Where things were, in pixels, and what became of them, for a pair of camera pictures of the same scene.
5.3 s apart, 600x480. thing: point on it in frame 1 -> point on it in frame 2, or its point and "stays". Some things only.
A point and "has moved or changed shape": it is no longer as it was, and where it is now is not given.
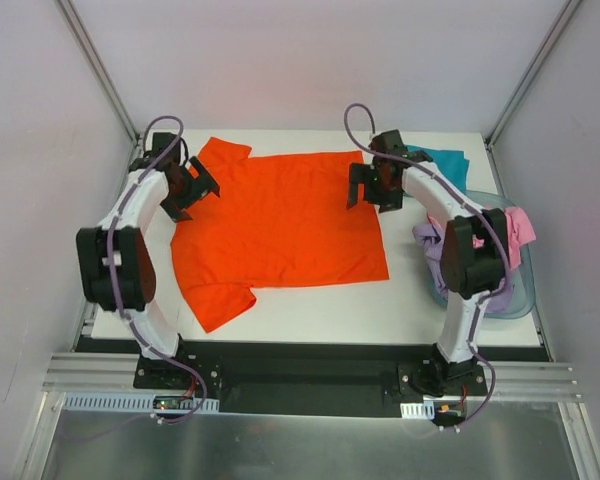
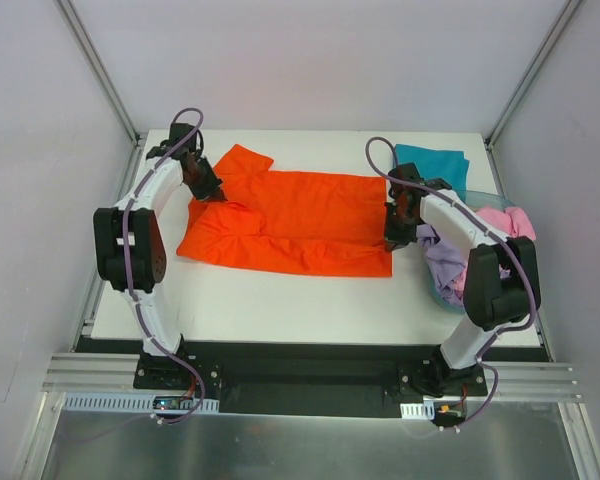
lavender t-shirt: (432, 237) stays
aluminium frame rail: (80, 372) stays
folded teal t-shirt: (452, 162) stays
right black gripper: (368, 185) -> (397, 231)
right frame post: (534, 71) stays
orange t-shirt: (280, 219) has moved or changed shape
